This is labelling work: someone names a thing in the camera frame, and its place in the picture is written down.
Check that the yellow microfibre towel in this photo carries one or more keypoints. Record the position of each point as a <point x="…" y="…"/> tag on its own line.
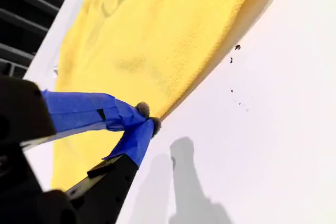
<point x="157" y="37"/>

